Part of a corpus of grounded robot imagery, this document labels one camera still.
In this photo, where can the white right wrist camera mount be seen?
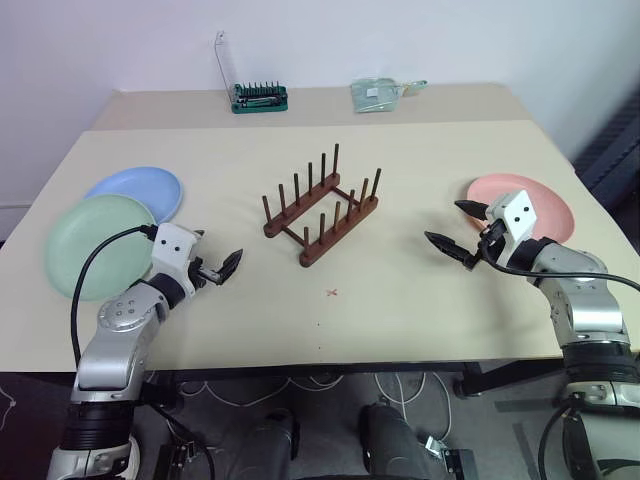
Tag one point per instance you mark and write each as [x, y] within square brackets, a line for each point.
[520, 212]

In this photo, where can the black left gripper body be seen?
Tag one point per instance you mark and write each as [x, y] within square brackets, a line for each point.
[202, 274]

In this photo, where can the blue plate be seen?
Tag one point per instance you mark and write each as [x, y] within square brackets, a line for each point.
[137, 189]

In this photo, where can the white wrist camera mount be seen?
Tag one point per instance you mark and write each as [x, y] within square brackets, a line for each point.
[172, 247]
[520, 212]

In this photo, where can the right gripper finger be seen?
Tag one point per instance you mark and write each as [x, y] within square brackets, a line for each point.
[450, 247]
[472, 208]

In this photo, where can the green plastic packet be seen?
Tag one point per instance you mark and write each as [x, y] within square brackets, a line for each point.
[374, 95]

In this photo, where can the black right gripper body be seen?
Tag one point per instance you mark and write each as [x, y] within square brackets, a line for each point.
[496, 247]

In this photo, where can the green plate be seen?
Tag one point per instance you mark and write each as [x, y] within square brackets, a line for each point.
[95, 245]

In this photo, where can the red plate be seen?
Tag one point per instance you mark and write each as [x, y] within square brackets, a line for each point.
[552, 210]

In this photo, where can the black floor bracket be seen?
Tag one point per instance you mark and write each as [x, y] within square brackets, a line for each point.
[177, 460]
[452, 462]

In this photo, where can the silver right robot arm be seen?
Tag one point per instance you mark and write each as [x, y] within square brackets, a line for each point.
[590, 310]

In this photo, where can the black ribbed object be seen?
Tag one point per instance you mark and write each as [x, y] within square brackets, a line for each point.
[612, 150]

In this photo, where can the wooden dish rack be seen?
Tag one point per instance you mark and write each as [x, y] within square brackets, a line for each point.
[320, 247]

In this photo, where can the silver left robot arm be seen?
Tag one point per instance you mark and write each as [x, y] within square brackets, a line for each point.
[117, 345]

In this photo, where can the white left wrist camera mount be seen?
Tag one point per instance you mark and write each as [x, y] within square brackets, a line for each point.
[172, 247]

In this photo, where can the dark rounded shape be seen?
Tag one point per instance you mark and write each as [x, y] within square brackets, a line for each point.
[392, 440]
[272, 445]

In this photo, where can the black table frame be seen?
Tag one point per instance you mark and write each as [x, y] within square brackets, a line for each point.
[475, 377]

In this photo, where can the green screwdriver bit box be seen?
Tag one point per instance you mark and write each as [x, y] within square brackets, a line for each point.
[260, 102]

